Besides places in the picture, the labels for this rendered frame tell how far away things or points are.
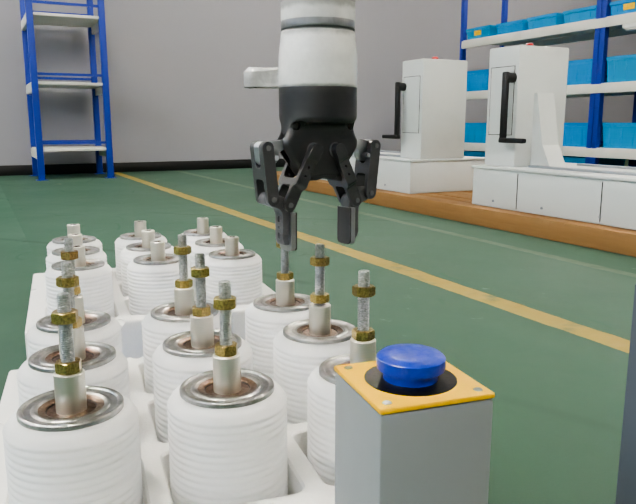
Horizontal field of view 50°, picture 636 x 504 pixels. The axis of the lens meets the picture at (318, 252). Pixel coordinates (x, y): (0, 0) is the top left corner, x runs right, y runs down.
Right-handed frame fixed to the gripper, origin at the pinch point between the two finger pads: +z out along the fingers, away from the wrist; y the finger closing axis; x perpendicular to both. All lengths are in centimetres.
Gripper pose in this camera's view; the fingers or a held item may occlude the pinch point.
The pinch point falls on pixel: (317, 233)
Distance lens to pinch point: 67.1
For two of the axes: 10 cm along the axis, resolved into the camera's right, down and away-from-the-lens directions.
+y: 8.3, -1.0, 5.4
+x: -5.5, -1.6, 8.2
